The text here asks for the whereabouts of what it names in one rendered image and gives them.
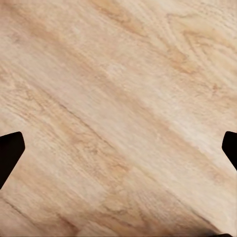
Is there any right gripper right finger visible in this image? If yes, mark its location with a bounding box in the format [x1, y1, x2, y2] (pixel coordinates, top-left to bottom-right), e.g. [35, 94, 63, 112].
[222, 131, 237, 170]

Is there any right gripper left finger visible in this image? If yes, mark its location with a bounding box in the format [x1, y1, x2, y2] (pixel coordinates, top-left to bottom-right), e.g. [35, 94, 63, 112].
[0, 132, 25, 189]

